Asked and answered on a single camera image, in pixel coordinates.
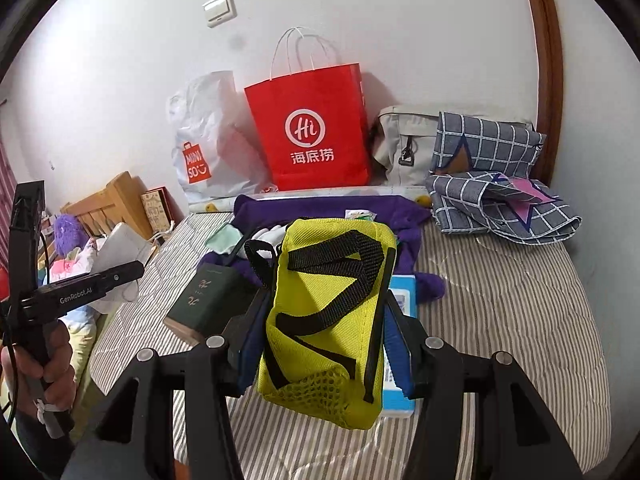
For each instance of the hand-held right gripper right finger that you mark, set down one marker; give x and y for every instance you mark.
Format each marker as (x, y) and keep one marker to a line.
(398, 360)

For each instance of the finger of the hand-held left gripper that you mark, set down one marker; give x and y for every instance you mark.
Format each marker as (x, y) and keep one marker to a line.
(120, 274)

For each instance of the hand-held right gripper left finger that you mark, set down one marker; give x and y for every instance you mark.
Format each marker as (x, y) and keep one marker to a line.
(248, 360)

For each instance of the white glove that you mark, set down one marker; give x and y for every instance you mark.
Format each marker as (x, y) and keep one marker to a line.
(270, 234)

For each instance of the person's left hand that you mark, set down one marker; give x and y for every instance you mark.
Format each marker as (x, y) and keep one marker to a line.
(52, 355)

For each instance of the pile of clothes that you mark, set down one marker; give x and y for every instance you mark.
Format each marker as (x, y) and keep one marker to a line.
(75, 266)

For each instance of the purple plush toy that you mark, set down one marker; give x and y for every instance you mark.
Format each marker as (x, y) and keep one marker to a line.
(70, 232)

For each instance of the blue tissue pack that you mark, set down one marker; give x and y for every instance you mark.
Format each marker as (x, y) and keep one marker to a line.
(402, 295)

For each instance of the brown book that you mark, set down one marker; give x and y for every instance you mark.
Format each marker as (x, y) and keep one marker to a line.
(157, 210)

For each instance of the dark box with gold base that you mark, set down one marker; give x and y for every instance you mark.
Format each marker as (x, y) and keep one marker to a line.
(200, 300)

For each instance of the wooden bed headboard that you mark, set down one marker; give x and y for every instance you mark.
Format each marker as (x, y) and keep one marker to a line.
(125, 195)

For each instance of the mint green cloth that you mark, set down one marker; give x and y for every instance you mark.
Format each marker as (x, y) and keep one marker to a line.
(224, 239)

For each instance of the grey striped mattress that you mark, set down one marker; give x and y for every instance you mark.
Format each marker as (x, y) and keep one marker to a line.
(500, 310)

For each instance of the red striped cloth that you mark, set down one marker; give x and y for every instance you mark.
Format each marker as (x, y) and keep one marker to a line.
(7, 175)

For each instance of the purple towel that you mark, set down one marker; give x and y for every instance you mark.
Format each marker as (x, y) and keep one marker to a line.
(320, 210)

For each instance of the white plastic shopping bag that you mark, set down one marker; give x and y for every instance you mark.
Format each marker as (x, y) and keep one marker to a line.
(220, 140)

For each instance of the grey plaid cloth pink star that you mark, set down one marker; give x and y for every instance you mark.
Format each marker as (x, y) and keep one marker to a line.
(470, 205)

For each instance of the beige canvas bag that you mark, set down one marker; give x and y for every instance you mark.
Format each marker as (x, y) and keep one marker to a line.
(400, 135)

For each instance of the grey plaid fabric pouch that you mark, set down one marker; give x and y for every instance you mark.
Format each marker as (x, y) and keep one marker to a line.
(490, 145)

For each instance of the red paper shopping bag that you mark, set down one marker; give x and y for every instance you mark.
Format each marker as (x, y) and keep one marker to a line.
(310, 130)

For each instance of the white wall light switch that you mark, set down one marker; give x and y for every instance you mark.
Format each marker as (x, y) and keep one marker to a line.
(220, 10)

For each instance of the brown wooden door frame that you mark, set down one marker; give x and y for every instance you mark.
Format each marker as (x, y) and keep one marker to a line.
(542, 85)

